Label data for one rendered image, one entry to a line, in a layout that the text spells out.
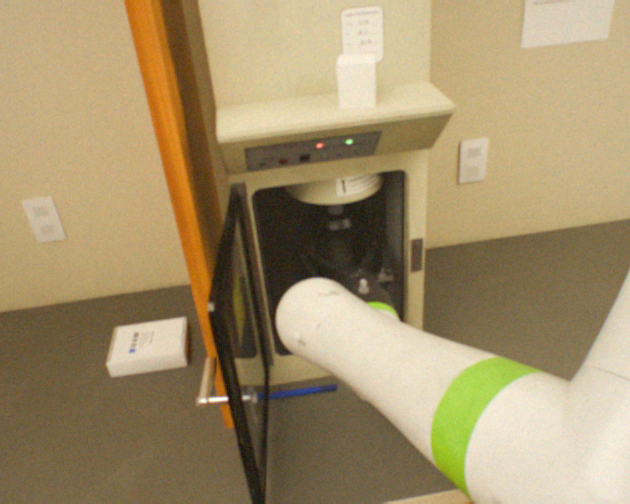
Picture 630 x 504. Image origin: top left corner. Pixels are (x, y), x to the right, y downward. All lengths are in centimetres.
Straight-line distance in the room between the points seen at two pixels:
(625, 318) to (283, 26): 60
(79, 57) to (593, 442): 117
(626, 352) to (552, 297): 101
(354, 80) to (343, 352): 37
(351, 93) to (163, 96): 25
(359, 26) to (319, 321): 43
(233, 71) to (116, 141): 57
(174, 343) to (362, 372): 74
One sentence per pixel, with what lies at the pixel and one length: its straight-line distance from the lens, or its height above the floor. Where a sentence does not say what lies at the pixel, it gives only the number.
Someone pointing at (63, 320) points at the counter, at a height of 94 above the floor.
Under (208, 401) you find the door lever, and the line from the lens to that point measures 80.
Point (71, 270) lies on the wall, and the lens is 156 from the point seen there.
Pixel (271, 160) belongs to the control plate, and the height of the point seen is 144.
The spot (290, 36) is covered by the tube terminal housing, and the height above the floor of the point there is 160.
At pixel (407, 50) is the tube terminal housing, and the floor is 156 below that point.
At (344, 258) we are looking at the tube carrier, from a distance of 108.
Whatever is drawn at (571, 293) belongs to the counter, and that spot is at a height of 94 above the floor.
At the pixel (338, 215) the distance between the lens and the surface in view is 106.
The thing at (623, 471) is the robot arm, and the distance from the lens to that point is 39.
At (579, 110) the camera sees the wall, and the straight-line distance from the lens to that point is 159.
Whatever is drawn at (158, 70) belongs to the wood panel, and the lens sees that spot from 77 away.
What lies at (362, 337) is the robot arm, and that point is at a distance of 60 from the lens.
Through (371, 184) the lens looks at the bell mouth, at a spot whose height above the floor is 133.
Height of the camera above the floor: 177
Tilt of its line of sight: 33 degrees down
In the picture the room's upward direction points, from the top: 5 degrees counter-clockwise
